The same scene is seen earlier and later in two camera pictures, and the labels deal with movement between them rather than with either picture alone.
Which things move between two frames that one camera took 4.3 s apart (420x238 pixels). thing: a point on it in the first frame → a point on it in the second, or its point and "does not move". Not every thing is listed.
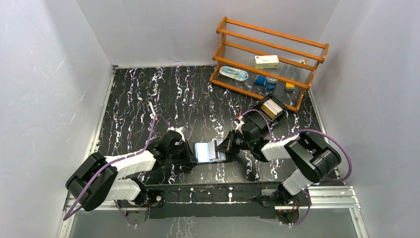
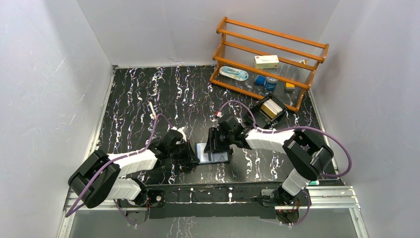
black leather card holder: x=201 y=150 does not move
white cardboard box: x=266 y=61 does not move
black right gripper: x=230 y=148 → x=214 y=133
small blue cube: x=260 y=80 does not move
